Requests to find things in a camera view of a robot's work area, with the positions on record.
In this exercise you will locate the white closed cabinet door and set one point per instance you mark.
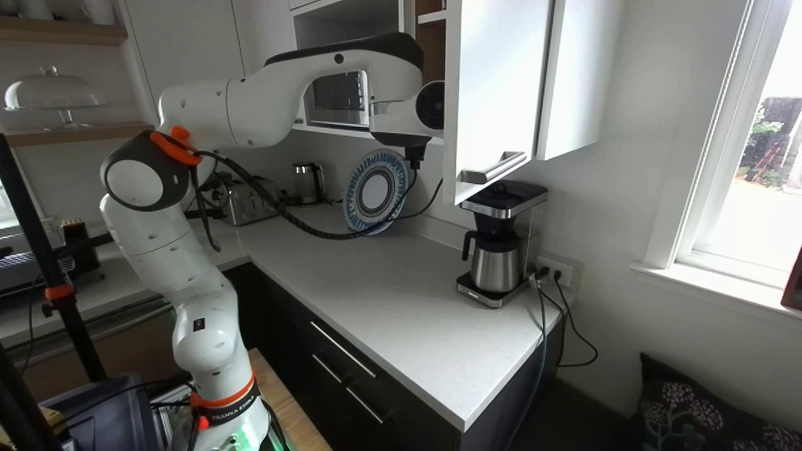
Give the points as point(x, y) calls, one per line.
point(576, 75)

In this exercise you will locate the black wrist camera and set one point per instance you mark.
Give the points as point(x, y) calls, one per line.
point(415, 154)

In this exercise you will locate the silver microwave oven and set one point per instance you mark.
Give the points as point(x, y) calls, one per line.
point(339, 100)

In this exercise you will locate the wooden wall shelf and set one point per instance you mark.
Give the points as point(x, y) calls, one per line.
point(65, 34)

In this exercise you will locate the white wall socket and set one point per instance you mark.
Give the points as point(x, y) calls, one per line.
point(557, 270)

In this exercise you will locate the glass cake dome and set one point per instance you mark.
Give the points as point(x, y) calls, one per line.
point(50, 91)

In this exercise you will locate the bright window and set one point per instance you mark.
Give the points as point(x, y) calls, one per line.
point(752, 141)

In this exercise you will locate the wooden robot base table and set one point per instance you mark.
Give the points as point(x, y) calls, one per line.
point(292, 408)

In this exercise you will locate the steel drip coffee maker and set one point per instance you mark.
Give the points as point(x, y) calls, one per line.
point(501, 209)

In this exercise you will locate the dark patterned cushion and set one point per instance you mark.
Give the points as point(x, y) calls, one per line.
point(710, 413)

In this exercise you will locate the white open cabinet door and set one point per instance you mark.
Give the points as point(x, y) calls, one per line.
point(497, 84)

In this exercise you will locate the blue patterned decorative plate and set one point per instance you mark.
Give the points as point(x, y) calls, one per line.
point(376, 192)

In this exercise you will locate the stainless steel coffee carafe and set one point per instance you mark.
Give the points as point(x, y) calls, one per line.
point(495, 263)

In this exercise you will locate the black tripod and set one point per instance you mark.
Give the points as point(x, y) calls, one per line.
point(45, 259)

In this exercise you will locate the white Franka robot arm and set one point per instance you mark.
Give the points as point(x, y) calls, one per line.
point(252, 104)

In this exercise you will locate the dark lower drawer cabinet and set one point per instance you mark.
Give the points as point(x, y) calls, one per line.
point(334, 367)

